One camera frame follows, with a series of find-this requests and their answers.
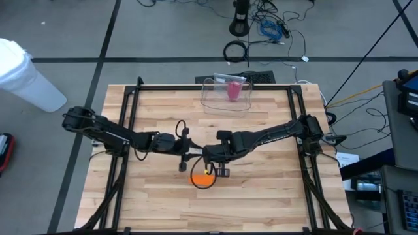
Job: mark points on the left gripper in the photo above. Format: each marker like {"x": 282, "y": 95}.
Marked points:
{"x": 170, "y": 143}

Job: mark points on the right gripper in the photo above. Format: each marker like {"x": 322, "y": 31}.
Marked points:
{"x": 228, "y": 147}

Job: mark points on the pink elastic bandage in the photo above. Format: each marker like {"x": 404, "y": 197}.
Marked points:
{"x": 234, "y": 90}

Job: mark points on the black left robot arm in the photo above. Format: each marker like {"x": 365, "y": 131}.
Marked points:
{"x": 111, "y": 134}

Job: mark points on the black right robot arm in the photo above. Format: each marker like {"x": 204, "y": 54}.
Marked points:
{"x": 281, "y": 132}

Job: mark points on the clear plastic bin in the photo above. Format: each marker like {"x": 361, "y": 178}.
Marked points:
{"x": 212, "y": 104}

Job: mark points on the black keyboard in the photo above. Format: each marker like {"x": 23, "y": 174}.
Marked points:
{"x": 261, "y": 77}

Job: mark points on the white paper sheet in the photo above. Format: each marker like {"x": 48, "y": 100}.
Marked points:
{"x": 347, "y": 160}

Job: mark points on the black floor stand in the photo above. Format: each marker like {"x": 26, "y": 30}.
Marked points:
{"x": 239, "y": 26}

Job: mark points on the black power strip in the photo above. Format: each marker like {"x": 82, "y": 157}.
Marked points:
{"x": 284, "y": 31}

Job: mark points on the grey desk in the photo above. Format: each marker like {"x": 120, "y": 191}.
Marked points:
{"x": 398, "y": 137}

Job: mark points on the white trash bin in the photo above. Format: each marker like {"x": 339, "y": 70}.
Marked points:
{"x": 26, "y": 81}

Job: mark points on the black monitor device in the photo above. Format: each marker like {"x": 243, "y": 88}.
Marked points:
{"x": 408, "y": 98}

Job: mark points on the red and black case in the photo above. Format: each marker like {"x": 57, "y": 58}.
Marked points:
{"x": 8, "y": 153}

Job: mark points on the black keypad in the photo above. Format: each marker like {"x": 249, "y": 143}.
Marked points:
{"x": 411, "y": 209}

